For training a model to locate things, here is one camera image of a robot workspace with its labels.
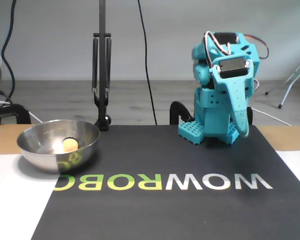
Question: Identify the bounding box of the white metal stand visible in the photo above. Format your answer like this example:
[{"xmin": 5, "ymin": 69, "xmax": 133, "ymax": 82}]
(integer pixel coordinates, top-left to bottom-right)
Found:
[{"xmin": 264, "ymin": 51, "xmax": 300, "ymax": 110}]

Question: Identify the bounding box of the black mat with WOWROBO print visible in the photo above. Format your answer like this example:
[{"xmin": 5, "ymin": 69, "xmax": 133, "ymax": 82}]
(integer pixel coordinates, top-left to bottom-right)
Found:
[{"xmin": 31, "ymin": 124, "xmax": 300, "ymax": 240}]

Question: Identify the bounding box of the wooden ball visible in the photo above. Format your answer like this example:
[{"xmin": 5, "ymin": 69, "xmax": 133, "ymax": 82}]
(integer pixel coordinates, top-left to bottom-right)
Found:
[{"xmin": 61, "ymin": 137, "xmax": 79, "ymax": 152}]

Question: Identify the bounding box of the dark blue cable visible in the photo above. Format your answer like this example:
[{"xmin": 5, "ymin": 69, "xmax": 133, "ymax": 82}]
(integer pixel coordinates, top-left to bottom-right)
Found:
[{"xmin": 1, "ymin": 0, "xmax": 17, "ymax": 103}]

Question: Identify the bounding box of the red white black servo cable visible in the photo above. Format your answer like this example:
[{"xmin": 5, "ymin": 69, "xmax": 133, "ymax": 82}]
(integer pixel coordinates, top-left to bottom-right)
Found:
[
  {"xmin": 203, "ymin": 31, "xmax": 232, "ymax": 68},
  {"xmin": 244, "ymin": 34, "xmax": 270, "ymax": 60}
]

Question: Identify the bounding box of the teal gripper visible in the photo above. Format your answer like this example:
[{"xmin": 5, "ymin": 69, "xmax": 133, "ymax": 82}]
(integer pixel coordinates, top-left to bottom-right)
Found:
[{"xmin": 209, "ymin": 33, "xmax": 261, "ymax": 139}]

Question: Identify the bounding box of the white paper sheet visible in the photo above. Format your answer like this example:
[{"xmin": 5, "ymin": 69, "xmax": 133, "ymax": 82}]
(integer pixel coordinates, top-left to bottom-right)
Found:
[
  {"xmin": 0, "ymin": 153, "xmax": 60, "ymax": 240},
  {"xmin": 275, "ymin": 149, "xmax": 300, "ymax": 193}
]

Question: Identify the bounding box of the metal bowl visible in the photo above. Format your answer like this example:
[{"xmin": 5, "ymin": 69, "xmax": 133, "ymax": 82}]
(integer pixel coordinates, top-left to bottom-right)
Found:
[{"xmin": 16, "ymin": 119, "xmax": 101, "ymax": 175}]

